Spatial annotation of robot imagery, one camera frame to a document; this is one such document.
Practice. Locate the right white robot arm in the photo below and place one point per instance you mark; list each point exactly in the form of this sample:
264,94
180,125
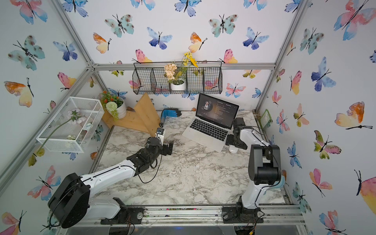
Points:
263,170

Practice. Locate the white wireless mouse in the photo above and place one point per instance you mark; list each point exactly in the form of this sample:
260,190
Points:
233,149

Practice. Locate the white pot green plant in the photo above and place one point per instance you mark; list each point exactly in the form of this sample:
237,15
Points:
113,102

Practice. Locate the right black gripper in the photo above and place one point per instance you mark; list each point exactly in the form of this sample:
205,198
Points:
229,140

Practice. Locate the white pot peach flowers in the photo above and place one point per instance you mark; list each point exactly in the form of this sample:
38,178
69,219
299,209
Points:
177,75

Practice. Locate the silver laptop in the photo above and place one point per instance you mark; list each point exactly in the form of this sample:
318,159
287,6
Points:
212,123

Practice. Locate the wooden corner shelf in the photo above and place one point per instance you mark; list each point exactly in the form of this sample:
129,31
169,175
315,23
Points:
145,117

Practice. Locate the white wire cage box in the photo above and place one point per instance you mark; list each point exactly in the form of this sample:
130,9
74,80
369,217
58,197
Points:
93,111

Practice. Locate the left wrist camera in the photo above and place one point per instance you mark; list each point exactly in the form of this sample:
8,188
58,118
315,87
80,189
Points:
160,135

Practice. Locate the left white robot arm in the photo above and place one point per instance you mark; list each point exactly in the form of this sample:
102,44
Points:
73,200

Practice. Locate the pink artificial flower stem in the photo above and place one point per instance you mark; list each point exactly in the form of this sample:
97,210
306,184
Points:
60,131

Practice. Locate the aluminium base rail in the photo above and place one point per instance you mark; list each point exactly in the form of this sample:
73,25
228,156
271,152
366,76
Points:
204,215

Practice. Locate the light blue plastic object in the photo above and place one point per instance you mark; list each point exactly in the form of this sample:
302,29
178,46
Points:
280,184

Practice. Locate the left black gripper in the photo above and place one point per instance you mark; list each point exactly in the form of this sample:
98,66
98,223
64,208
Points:
165,152

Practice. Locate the black wire wall basket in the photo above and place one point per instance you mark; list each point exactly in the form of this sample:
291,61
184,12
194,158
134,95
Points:
149,78

